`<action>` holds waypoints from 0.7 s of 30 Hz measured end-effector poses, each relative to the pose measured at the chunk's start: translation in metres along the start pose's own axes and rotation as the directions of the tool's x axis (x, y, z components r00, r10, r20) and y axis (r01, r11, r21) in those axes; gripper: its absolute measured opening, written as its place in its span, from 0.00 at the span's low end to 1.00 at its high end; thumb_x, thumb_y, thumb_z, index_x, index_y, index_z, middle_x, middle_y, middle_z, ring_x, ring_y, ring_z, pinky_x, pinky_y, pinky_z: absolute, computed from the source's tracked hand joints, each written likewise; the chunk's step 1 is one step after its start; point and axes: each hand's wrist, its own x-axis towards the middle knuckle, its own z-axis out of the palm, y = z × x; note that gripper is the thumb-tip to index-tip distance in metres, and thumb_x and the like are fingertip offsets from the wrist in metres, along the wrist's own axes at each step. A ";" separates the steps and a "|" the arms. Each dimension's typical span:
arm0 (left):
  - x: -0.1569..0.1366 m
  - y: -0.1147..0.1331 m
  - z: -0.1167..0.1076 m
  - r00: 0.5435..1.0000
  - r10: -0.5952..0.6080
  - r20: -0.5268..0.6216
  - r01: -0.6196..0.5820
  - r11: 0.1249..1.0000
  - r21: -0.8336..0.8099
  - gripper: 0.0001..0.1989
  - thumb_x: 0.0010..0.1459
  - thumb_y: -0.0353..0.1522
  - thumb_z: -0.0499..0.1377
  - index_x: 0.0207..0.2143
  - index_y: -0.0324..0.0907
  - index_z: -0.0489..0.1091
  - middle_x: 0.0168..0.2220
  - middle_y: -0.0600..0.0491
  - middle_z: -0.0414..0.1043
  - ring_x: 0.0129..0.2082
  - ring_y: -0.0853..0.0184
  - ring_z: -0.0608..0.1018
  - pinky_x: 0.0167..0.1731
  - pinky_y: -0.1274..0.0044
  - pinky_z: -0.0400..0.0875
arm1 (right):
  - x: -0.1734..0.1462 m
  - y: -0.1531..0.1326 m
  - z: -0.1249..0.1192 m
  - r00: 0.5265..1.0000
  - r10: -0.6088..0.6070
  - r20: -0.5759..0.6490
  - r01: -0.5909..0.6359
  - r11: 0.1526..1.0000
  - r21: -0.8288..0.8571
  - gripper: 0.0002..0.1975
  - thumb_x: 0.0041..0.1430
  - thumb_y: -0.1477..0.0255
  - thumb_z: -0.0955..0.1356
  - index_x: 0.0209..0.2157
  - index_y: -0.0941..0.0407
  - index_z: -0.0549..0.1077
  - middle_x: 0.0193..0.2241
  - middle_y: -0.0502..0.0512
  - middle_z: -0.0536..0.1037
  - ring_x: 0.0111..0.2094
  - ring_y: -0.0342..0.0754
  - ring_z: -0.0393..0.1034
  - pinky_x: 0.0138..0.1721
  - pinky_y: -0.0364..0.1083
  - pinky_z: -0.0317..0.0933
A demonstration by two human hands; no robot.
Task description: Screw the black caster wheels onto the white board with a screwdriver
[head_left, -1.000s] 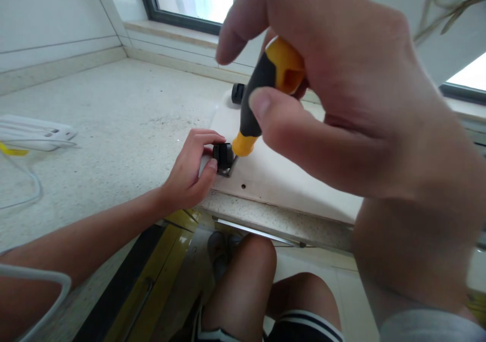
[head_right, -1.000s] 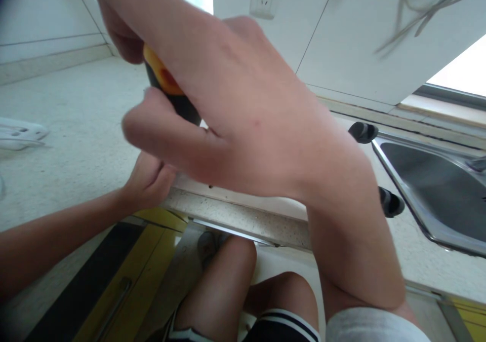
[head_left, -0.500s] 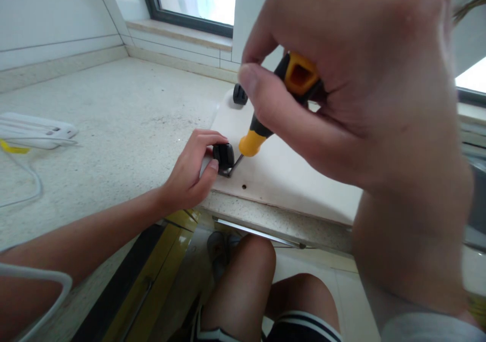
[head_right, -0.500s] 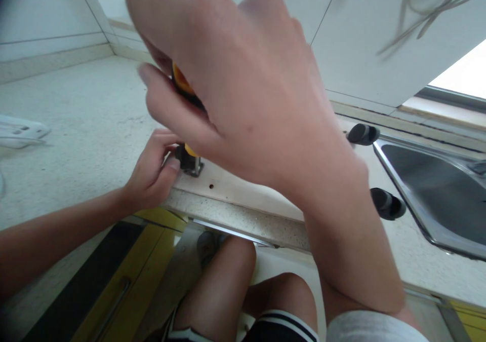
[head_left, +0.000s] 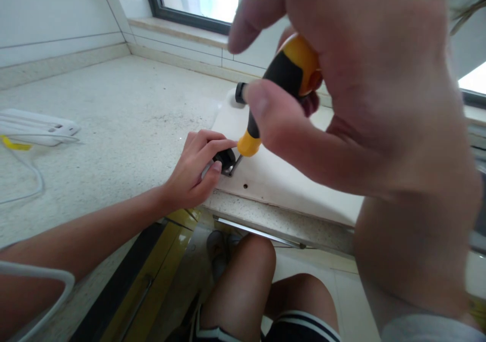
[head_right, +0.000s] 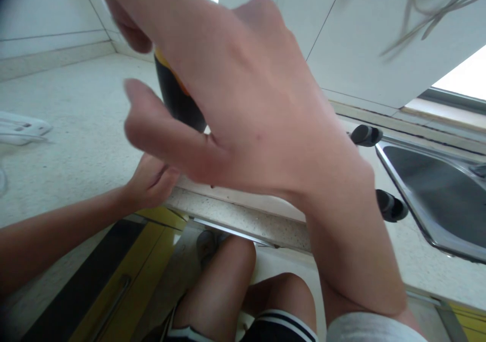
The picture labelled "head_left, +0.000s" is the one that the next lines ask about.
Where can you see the person's left hand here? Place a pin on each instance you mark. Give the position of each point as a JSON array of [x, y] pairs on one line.
[[190, 175]]

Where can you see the person's right hand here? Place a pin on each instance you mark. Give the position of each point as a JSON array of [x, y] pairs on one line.
[[379, 72]]

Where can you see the person's left middle finger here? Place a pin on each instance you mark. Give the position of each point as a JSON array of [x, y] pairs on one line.
[[210, 135]]

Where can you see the person's right index finger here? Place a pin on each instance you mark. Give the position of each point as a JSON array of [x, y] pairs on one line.
[[256, 15]]

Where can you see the person's left thumb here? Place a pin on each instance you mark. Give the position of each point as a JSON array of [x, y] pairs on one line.
[[216, 173]]

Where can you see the person's right thumb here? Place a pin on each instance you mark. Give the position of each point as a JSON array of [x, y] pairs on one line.
[[296, 140]]

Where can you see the person's right fingers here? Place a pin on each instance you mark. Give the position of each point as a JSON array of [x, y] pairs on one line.
[[313, 102]]

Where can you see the person's left index finger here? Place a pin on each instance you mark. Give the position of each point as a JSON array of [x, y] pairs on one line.
[[222, 147]]

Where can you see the black caster wheel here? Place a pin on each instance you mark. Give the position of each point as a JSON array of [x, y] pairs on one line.
[[227, 160], [240, 93]]

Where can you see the yellow black screwdriver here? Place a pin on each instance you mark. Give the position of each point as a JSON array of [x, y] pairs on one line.
[[288, 68]]

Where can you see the white wooden board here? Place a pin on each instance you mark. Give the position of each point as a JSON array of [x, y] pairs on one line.
[[281, 182]]

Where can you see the yellow cabinet drawer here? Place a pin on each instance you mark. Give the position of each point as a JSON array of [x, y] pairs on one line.
[[159, 266]]

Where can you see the person's legs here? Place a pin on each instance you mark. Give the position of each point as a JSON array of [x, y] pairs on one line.
[[243, 292]]

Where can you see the white power strip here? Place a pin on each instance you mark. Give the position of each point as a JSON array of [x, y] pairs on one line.
[[34, 125]]

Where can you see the metal drawer rail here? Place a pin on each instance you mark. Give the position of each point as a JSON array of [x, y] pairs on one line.
[[262, 232]]

